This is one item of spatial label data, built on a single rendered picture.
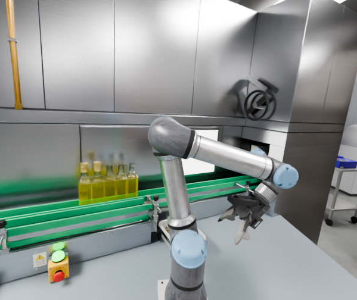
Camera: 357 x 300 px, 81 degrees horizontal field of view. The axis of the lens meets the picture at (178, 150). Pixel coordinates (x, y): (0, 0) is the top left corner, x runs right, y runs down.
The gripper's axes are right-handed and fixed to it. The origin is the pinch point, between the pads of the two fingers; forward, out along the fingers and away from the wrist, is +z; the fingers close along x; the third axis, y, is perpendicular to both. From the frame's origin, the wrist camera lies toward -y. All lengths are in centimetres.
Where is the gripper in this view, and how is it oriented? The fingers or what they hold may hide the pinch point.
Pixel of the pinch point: (224, 231)
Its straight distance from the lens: 91.4
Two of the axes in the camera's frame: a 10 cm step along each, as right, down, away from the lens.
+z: -6.7, 7.5, 0.2
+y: 7.0, 6.2, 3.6
